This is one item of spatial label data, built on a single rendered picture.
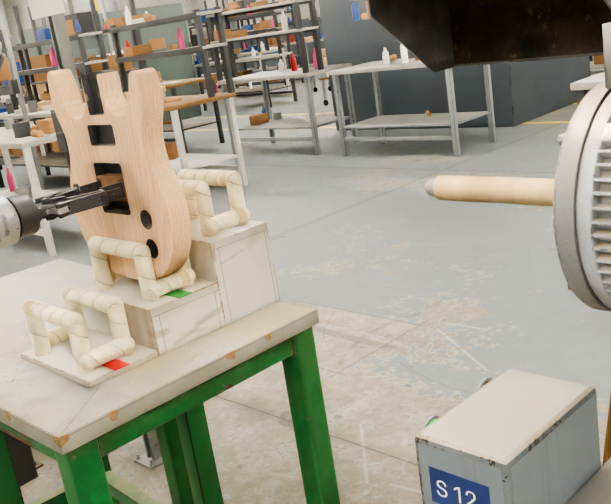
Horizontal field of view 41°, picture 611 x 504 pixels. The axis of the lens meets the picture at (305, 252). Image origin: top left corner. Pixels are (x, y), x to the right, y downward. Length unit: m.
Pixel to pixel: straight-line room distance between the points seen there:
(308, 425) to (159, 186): 0.58
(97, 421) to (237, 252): 0.46
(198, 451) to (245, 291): 0.56
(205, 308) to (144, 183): 0.27
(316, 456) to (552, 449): 1.02
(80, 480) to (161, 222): 0.46
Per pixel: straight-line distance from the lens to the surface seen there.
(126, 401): 1.41
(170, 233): 1.50
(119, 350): 1.54
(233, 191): 1.67
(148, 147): 1.50
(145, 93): 1.47
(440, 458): 0.75
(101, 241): 1.66
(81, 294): 1.63
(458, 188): 1.05
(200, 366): 1.48
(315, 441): 1.73
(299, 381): 1.66
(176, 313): 1.57
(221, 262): 1.61
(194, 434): 2.06
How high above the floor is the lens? 1.49
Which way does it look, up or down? 16 degrees down
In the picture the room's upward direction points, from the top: 9 degrees counter-clockwise
